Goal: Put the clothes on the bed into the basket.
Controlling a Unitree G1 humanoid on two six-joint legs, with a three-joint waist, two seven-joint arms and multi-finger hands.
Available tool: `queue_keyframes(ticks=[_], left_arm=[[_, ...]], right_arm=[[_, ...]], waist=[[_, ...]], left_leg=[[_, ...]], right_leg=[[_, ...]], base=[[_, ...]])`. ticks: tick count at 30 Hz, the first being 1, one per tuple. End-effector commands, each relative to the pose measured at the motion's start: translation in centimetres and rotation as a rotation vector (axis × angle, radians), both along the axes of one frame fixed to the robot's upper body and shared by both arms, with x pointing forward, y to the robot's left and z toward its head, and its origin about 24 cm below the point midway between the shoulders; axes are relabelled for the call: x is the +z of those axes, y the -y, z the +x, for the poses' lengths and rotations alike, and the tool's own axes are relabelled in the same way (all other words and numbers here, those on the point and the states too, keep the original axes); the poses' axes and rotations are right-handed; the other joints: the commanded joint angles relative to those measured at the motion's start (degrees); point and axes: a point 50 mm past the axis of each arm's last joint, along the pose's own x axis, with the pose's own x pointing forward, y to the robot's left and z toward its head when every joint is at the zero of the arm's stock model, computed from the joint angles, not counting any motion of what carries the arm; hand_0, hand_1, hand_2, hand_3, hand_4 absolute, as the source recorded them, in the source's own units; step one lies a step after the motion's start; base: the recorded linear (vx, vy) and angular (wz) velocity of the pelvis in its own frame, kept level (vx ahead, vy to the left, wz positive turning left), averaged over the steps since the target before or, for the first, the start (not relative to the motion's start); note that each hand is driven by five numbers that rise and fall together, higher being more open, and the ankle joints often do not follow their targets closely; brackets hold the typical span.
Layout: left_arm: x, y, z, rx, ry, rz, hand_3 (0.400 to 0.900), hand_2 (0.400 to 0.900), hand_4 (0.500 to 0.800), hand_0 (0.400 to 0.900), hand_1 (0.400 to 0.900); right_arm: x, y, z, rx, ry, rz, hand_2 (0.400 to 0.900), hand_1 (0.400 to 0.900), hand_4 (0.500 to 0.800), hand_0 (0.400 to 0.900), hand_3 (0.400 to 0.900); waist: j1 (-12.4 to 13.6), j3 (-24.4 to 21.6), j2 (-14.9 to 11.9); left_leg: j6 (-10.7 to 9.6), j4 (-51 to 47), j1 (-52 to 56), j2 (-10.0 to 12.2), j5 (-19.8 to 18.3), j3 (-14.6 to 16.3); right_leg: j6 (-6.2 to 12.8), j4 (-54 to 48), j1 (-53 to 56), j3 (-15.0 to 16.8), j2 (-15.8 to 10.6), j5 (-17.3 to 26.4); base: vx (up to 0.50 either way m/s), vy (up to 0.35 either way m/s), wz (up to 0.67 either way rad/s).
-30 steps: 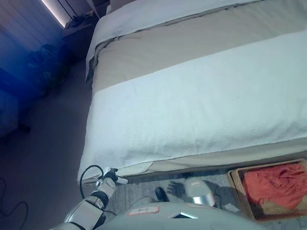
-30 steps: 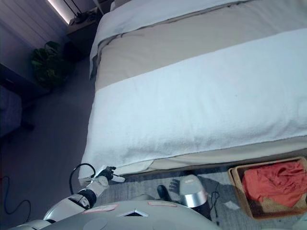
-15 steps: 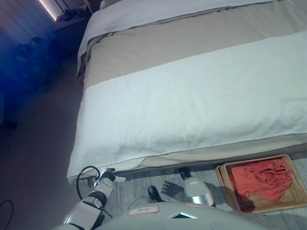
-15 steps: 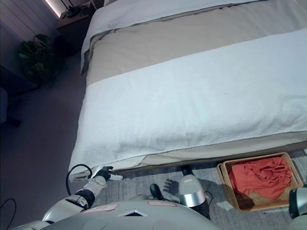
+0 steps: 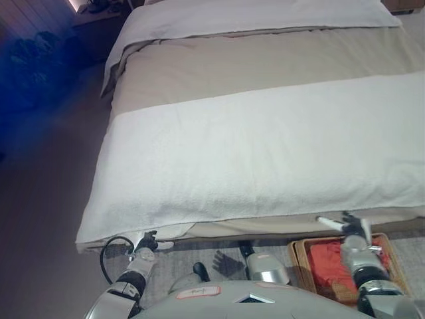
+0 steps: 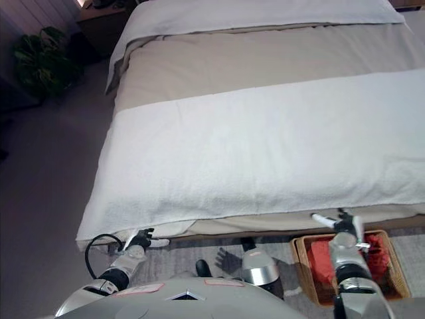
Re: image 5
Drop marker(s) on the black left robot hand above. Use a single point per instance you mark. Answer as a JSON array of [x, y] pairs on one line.
[[147, 241]]

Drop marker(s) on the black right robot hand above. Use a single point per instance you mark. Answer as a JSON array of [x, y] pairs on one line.
[[355, 227]]

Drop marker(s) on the red cloth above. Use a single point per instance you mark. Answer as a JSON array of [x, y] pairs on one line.
[[327, 262]]

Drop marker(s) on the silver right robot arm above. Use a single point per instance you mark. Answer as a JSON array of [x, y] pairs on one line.
[[372, 276]]

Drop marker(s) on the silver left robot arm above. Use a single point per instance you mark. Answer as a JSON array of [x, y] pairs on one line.
[[133, 279]]

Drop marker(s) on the beige bed base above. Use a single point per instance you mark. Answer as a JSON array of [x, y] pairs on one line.
[[398, 224]]

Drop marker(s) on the brown wicker basket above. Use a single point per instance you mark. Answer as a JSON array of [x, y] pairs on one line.
[[299, 259]]

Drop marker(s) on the white textured bed runner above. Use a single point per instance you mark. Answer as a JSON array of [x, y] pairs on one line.
[[232, 159]]

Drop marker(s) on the grey rug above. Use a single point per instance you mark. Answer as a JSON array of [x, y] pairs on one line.
[[186, 256]]

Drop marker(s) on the silver left robot leg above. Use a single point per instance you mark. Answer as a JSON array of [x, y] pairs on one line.
[[196, 276]]

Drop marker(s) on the silver robot leg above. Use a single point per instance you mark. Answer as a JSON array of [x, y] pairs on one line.
[[265, 266], [196, 276]]

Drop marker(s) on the silver right robot leg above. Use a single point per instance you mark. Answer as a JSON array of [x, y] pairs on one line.
[[265, 266]]

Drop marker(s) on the grey robot torso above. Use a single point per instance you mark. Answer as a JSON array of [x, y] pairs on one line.
[[249, 302]]

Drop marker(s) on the dark bag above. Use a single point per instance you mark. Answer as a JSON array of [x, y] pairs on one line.
[[40, 66]]

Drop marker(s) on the light wooden nightstand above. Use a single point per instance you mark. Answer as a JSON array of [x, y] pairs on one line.
[[403, 5]]

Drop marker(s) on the dark wooden nightstand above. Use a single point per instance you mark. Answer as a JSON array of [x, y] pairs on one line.
[[99, 15]]

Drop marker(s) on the white folded-back sheet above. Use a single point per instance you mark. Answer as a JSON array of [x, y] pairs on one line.
[[216, 20]]

